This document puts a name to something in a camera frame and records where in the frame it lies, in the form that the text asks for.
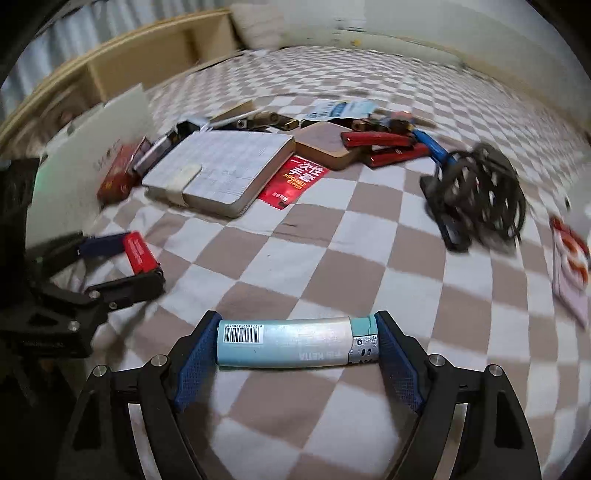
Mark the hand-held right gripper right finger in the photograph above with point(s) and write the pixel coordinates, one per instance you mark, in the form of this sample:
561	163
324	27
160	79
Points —
399	364

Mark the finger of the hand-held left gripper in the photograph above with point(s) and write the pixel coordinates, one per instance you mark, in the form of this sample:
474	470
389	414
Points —
99	244
124	288

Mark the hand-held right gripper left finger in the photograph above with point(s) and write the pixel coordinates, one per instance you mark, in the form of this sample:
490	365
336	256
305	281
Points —
198	364

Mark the light blue lighter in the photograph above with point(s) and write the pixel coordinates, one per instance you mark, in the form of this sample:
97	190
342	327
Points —
286	341

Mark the white storage box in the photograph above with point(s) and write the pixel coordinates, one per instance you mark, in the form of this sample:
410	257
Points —
92	147

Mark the red cigarette pack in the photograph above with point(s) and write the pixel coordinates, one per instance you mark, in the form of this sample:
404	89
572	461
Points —
117	175

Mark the plaid notebook with clasp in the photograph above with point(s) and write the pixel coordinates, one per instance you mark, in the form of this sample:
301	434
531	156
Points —
217	161

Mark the wooden bedside shelf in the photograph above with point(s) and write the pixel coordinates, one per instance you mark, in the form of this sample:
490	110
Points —
138	60

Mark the red glove packet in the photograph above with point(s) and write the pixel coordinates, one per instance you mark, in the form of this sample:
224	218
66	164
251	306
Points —
295	180

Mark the red stapler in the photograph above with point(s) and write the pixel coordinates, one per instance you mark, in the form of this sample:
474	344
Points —
397	156

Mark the white pink tape dispenser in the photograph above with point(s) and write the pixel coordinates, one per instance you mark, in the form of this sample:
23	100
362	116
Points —
572	244

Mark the grey curtain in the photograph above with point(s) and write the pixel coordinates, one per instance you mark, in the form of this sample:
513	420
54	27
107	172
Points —
55	37

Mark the brown hair claw clip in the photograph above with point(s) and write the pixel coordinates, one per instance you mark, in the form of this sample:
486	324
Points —
480	154

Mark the square wooden coaster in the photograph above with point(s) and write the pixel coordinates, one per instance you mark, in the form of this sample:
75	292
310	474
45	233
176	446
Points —
323	141

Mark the blue white wipe packet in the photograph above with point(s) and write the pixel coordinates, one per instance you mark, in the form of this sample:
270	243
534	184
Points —
339	110

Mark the fluffy white pillow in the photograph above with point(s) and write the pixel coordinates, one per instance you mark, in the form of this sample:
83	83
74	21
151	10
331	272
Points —
256	23

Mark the long green pillow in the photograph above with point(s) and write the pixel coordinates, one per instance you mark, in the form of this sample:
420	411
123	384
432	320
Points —
392	44

